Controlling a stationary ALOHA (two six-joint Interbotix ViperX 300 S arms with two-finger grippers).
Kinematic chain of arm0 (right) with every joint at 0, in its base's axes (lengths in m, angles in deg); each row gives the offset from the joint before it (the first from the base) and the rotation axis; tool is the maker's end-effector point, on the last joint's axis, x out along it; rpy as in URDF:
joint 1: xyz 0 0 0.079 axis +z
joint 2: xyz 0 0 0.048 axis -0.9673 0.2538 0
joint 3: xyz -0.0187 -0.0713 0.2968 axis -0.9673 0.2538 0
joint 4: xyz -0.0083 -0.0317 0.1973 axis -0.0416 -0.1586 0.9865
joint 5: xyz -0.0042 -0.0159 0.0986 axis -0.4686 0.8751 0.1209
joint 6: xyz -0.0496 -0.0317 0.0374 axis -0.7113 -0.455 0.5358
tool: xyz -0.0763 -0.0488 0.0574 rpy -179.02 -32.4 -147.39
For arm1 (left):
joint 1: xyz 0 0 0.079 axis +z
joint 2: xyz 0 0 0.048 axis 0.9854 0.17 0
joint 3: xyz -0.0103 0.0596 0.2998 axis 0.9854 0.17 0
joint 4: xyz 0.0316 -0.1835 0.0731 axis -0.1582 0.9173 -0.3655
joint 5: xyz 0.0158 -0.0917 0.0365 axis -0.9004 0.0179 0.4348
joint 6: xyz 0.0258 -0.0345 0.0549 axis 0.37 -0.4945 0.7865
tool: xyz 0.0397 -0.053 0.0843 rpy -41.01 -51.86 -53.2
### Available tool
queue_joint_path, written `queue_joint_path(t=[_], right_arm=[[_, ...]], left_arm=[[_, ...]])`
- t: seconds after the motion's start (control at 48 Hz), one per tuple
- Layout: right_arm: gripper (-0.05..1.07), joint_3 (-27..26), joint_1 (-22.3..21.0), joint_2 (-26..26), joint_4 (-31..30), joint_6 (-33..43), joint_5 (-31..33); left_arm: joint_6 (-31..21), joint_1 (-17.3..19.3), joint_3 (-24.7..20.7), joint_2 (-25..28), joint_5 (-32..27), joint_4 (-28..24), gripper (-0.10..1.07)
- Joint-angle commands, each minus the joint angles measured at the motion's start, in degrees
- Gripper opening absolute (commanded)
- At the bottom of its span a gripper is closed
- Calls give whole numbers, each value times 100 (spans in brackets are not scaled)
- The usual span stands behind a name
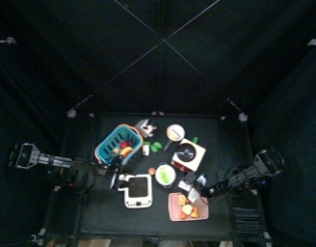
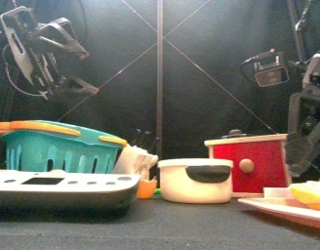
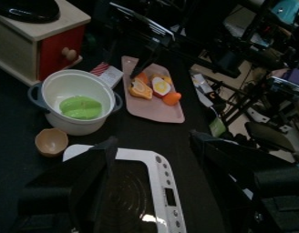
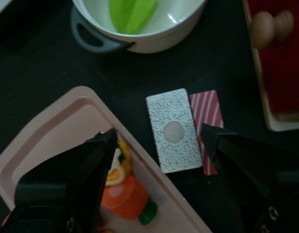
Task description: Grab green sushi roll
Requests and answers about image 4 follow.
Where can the white speckled rice block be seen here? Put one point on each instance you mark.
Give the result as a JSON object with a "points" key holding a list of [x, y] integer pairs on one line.
{"points": [[174, 130]]}

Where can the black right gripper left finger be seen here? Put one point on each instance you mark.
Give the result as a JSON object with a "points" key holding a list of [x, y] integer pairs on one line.
{"points": [[67, 179]]}

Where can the yellow white egg piece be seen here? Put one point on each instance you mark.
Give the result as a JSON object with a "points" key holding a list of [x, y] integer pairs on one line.
{"points": [[118, 170]]}

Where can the white plate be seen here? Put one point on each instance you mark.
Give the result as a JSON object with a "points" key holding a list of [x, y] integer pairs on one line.
{"points": [[55, 130]]}

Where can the red striped fish slice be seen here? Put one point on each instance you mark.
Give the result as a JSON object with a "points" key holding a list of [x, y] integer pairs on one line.
{"points": [[206, 109]]}

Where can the red wooden box with knob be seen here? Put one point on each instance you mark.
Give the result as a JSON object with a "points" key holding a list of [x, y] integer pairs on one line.
{"points": [[282, 60]]}

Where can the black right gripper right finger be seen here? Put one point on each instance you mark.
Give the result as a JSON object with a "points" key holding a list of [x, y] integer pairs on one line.
{"points": [[253, 170]]}

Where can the green lettuce leaf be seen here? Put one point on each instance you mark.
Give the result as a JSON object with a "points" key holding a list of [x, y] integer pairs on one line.
{"points": [[131, 15]]}

